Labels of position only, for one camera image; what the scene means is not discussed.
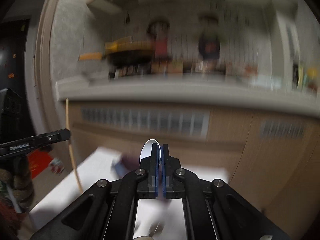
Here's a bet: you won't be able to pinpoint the maroon plastic utensil caddy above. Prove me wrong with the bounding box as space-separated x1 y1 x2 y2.
120 154 139 171

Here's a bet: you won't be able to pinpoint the small grey vent grille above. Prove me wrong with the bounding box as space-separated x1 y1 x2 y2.
260 120 305 139

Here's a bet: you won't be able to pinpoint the white plastic spoon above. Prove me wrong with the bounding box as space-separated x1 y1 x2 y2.
139 139 161 163

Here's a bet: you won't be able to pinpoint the blue plastic rice spoon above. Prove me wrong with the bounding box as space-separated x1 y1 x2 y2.
112 161 128 178

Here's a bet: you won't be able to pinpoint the long wooden chopstick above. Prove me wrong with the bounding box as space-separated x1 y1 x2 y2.
65 99 84 193

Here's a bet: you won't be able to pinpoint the grey ventilation grille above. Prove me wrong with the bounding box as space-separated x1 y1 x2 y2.
80 107 210 139

